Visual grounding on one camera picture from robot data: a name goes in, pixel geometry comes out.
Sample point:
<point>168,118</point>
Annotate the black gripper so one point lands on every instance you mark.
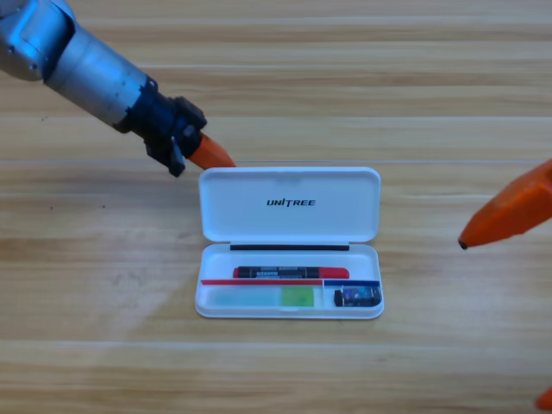
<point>166,125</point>

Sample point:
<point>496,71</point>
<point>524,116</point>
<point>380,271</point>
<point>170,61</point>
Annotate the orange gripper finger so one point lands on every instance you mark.
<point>513,211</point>
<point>545,401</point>

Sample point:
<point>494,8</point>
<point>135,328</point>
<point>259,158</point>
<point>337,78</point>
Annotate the red and black marker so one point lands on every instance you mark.
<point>328,272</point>

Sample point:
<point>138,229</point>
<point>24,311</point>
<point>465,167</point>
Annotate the green highlighter pen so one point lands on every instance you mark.
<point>297,297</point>

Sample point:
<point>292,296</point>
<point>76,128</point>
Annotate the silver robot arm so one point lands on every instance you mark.
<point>86,64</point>

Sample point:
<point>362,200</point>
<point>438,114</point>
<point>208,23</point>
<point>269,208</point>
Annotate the white Unitree pencil case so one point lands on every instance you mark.
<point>293,224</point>

